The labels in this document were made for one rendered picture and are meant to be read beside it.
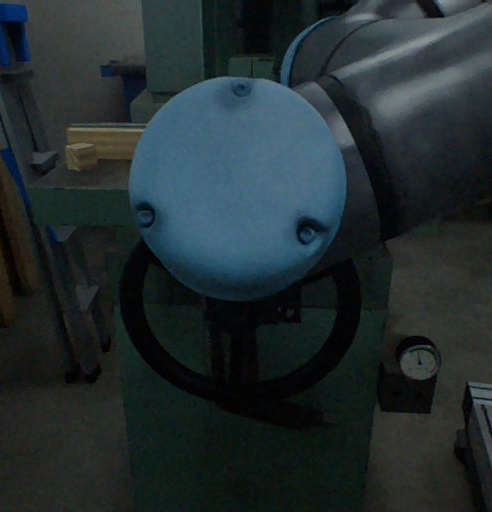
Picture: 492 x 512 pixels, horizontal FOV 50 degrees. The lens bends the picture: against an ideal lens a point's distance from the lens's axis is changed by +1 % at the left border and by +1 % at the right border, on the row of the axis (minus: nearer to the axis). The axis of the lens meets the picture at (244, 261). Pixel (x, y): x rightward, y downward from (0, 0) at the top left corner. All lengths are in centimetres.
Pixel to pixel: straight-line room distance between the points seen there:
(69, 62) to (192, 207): 319
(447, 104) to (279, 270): 9
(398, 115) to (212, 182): 7
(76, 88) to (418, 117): 319
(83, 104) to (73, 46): 31
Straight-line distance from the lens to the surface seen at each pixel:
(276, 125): 17
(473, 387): 158
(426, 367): 84
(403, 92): 21
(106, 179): 84
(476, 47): 22
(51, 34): 336
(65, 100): 338
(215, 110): 18
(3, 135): 164
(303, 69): 34
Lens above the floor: 112
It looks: 25 degrees down
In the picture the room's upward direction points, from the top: straight up
